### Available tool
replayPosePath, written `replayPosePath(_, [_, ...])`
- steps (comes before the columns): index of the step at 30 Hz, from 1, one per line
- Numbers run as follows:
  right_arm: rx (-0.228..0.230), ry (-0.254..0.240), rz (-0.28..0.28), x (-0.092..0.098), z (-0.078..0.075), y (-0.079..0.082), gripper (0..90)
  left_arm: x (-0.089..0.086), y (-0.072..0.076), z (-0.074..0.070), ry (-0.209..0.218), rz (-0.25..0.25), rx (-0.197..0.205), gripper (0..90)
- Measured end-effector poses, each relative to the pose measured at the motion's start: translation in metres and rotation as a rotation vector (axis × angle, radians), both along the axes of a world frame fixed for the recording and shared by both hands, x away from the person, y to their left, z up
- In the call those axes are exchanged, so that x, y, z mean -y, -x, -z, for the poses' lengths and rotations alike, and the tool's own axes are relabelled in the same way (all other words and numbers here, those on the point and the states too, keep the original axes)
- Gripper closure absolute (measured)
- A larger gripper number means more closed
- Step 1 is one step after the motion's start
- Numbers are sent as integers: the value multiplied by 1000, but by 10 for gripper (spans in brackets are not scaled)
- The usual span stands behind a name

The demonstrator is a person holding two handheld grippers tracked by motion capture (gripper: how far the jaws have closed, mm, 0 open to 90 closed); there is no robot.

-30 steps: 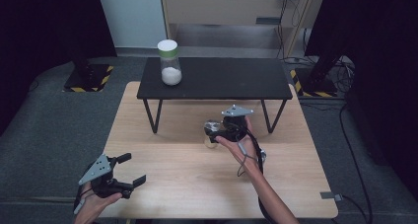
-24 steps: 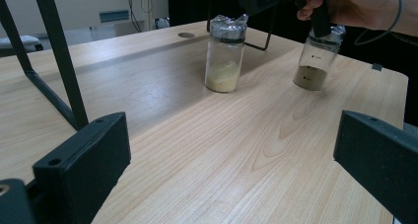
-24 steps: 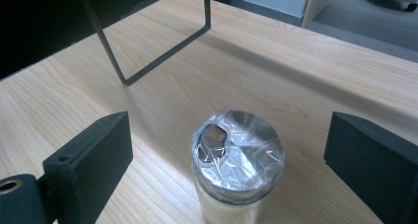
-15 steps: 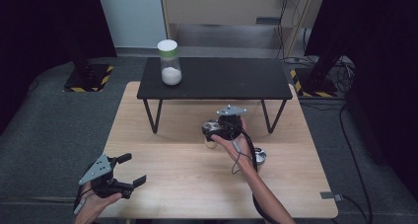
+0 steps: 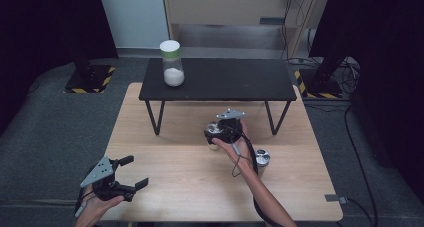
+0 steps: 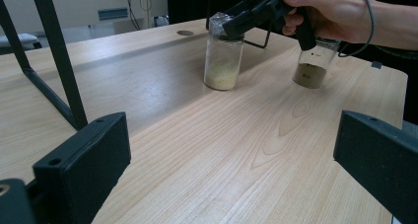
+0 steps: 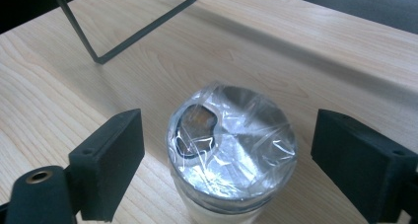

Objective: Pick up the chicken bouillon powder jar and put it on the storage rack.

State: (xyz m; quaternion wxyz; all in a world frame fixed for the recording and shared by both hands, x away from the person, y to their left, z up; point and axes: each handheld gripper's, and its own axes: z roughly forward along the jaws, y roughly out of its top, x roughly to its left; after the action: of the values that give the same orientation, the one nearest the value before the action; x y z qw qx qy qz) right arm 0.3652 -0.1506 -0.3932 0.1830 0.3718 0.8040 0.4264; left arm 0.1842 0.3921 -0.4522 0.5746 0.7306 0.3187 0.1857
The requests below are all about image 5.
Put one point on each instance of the person's right hand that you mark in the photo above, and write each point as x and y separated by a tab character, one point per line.
241	157

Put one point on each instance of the salt jar green white lid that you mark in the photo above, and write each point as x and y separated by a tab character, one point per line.
173	77

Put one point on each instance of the black metal shelf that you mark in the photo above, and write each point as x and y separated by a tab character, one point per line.
226	80

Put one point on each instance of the black stand base striped edge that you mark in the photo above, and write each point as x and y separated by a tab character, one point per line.
90	82
320	87

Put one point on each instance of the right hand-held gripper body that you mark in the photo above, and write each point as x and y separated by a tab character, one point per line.
230	130

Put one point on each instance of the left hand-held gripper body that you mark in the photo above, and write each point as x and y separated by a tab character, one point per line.
100	173

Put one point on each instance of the glass jar brown powder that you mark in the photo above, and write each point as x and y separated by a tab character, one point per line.
262	157

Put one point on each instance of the dark curtain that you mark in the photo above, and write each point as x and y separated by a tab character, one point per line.
50	20
383	37

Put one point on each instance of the grey tape strip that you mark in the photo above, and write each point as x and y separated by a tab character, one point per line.
333	198

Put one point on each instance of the person's left hand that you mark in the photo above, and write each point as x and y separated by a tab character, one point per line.
95	208

